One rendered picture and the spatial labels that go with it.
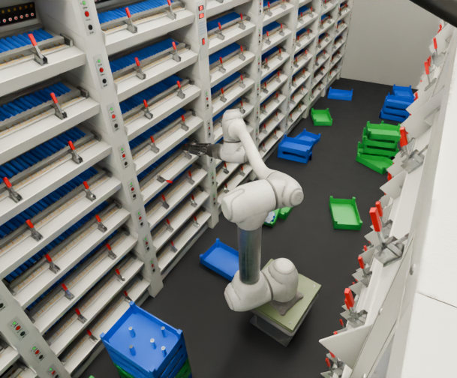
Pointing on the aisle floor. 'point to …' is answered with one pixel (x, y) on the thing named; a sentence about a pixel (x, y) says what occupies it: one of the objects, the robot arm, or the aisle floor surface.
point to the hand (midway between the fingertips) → (187, 147)
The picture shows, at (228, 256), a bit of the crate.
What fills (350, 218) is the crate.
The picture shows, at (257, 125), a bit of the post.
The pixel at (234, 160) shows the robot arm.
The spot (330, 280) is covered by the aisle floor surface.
